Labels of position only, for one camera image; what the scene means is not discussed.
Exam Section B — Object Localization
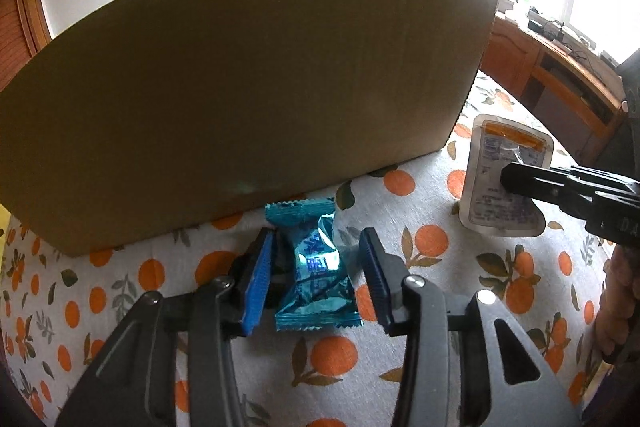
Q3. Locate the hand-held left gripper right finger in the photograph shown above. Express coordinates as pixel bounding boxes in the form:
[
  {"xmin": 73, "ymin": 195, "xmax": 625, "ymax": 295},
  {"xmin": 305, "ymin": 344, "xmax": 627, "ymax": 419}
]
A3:
[{"xmin": 359, "ymin": 227, "xmax": 583, "ymax": 427}]

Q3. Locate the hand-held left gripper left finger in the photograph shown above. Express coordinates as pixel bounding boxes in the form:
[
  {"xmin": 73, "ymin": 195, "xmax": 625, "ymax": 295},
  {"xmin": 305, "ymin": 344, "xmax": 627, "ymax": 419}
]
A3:
[{"xmin": 55, "ymin": 228, "xmax": 277, "ymax": 427}]

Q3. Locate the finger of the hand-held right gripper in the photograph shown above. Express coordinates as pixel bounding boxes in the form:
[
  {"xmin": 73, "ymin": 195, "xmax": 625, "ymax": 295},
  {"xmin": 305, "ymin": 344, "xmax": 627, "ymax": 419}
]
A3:
[
  {"xmin": 500, "ymin": 162, "xmax": 608, "ymax": 228},
  {"xmin": 562, "ymin": 165, "xmax": 640, "ymax": 198}
]

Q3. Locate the white cup orange rim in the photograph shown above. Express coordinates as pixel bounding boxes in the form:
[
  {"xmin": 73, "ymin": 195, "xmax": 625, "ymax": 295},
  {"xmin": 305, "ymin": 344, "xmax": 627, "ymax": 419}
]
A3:
[{"xmin": 458, "ymin": 113, "xmax": 553, "ymax": 238}]

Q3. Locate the teal foil snack packet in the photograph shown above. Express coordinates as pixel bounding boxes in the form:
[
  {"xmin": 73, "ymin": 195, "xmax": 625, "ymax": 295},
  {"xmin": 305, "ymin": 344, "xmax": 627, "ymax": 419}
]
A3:
[{"xmin": 264, "ymin": 197, "xmax": 363, "ymax": 333}]

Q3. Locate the brown cardboard box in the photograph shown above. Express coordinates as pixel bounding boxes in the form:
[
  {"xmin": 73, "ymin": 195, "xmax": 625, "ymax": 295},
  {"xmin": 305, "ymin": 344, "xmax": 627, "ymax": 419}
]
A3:
[{"xmin": 0, "ymin": 0, "xmax": 501, "ymax": 258}]

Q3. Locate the person's right hand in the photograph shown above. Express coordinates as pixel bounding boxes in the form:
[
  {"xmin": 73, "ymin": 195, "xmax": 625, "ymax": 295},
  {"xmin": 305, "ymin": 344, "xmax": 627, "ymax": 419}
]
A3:
[{"xmin": 597, "ymin": 252, "xmax": 640, "ymax": 365}]

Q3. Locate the orange fruit print bedsheet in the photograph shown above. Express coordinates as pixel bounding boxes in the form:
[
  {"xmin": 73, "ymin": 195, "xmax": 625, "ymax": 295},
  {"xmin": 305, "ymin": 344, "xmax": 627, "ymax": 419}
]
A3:
[{"xmin": 0, "ymin": 72, "xmax": 626, "ymax": 427}]

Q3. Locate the wooden desk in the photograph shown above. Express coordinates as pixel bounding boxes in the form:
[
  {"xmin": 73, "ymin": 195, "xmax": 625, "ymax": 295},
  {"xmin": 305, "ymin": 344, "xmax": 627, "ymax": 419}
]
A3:
[{"xmin": 480, "ymin": 14, "xmax": 630, "ymax": 162}]

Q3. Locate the wooden slatted headboard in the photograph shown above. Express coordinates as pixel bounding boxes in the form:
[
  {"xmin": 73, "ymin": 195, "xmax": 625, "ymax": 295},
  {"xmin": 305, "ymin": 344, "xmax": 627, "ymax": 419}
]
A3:
[{"xmin": 0, "ymin": 0, "xmax": 53, "ymax": 92}]

